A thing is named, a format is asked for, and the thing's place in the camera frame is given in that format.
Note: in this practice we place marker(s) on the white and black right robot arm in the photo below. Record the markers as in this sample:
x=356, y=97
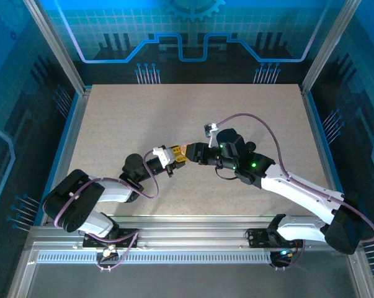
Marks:
x=298, y=189

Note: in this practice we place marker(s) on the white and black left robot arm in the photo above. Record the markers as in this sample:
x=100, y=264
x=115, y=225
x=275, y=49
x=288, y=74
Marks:
x=115, y=192

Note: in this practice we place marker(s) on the aluminium side frame rail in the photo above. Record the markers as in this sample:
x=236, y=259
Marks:
x=78, y=124
x=314, y=124

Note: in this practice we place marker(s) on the aluminium mounting rail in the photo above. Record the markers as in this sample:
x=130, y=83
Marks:
x=189, y=231

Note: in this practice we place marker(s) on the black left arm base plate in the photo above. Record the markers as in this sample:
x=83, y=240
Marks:
x=127, y=237

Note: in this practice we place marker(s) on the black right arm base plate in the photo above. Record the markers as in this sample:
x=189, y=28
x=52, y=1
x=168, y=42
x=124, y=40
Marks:
x=256, y=237

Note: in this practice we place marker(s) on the aluminium frame post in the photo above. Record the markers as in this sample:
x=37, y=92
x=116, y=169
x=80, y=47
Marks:
x=58, y=46
x=328, y=46

